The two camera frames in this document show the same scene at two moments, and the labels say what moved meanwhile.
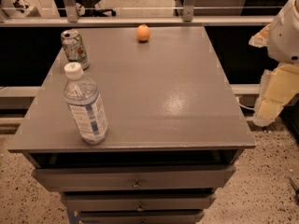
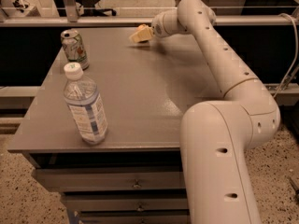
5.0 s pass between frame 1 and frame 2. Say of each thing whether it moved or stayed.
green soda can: stayed
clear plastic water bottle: stayed
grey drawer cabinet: stayed
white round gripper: moved
